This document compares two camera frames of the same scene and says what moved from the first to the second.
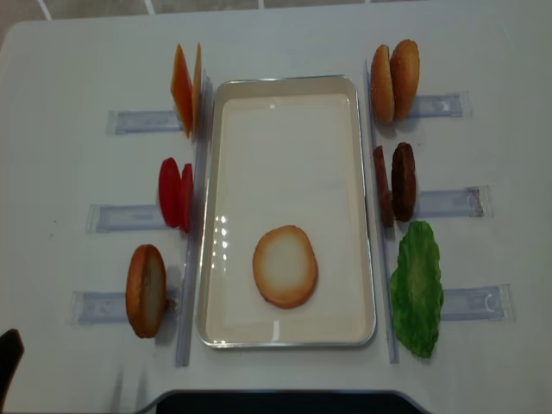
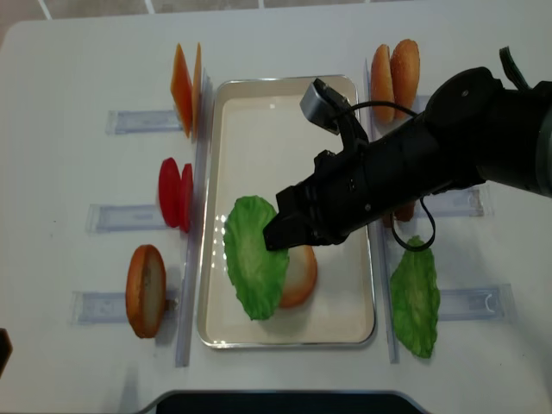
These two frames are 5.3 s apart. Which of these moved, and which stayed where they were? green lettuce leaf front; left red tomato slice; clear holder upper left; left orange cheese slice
Moved: green lettuce leaf front
Stayed: clear holder upper left; left orange cheese slice; left red tomato slice
